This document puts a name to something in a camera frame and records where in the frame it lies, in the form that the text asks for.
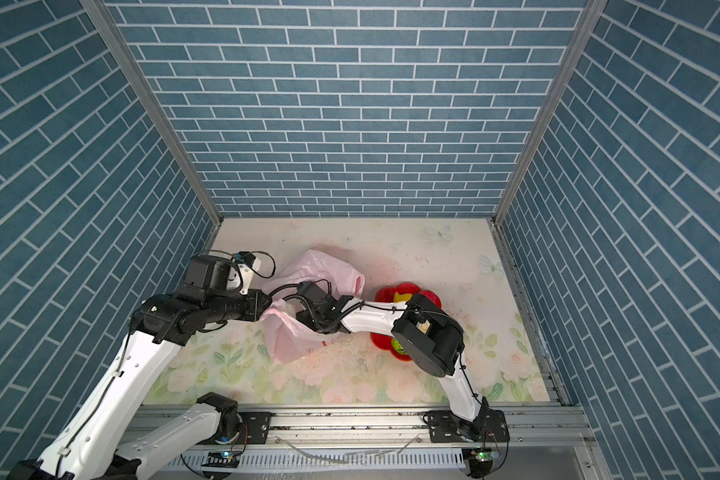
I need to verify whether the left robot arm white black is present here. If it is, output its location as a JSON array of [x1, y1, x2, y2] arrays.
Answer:
[[8, 250, 272, 479]]

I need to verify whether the green red fake fruit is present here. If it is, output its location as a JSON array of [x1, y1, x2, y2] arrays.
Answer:
[[391, 338, 407, 356]]

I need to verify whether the pink plastic bag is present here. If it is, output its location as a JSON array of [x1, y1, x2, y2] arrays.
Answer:
[[260, 250, 365, 363]]

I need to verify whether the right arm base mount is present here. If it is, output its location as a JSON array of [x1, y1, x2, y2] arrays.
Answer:
[[423, 409, 510, 443]]

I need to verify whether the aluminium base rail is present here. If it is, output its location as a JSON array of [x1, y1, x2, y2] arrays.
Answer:
[[120, 405, 609, 479]]

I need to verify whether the yellow fake lemon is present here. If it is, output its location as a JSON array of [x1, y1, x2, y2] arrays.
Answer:
[[393, 293, 412, 303]]

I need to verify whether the red flower-shaped plate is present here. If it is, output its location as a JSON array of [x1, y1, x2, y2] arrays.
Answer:
[[370, 282, 442, 362]]

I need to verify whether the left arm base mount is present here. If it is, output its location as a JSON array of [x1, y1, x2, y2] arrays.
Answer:
[[200, 411, 273, 446]]

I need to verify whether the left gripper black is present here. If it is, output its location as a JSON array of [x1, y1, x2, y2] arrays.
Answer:
[[205, 286, 277, 325]]

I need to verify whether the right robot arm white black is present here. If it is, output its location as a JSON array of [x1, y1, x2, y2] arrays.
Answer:
[[284, 282, 490, 441]]

